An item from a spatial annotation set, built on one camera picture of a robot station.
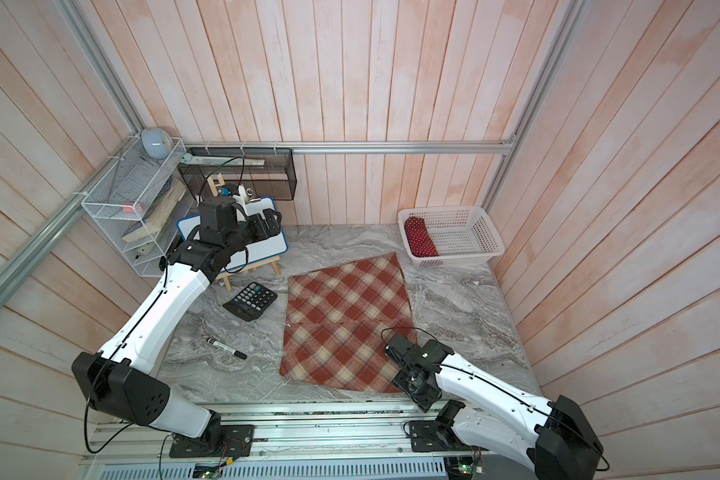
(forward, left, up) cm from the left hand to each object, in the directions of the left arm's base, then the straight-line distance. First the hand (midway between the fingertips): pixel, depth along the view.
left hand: (269, 222), depth 78 cm
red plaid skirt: (-13, -18, -32) cm, 39 cm away
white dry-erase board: (+7, +27, -7) cm, 29 cm away
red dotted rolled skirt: (+18, -48, -27) cm, 58 cm away
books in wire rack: (+4, +31, +1) cm, 31 cm away
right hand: (-34, -36, -30) cm, 58 cm away
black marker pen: (-22, +15, -31) cm, 41 cm away
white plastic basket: (+26, -67, -31) cm, 78 cm away
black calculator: (-7, +12, -30) cm, 33 cm away
